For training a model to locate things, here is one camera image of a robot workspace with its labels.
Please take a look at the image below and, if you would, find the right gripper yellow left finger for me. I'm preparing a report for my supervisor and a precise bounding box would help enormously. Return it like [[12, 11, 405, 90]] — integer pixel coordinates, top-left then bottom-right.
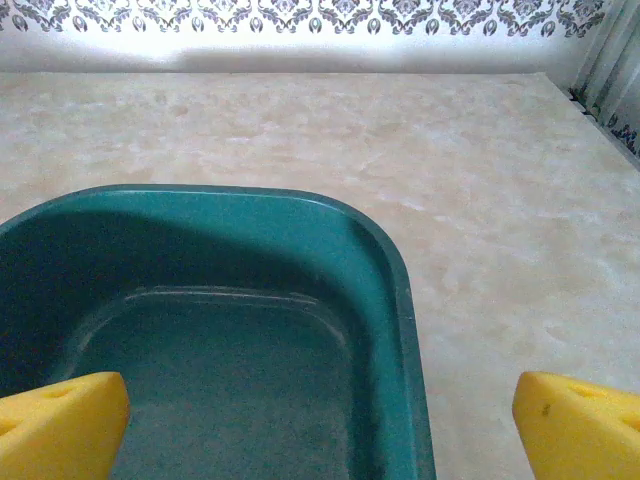
[[0, 371, 132, 480]]

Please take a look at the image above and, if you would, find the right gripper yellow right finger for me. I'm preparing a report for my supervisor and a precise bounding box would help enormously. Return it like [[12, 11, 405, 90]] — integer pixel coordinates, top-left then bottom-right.
[[512, 370, 640, 480]]

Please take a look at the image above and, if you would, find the dark green plastic bin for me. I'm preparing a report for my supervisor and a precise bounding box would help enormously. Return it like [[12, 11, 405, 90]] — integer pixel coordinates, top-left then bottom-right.
[[0, 183, 437, 480]]

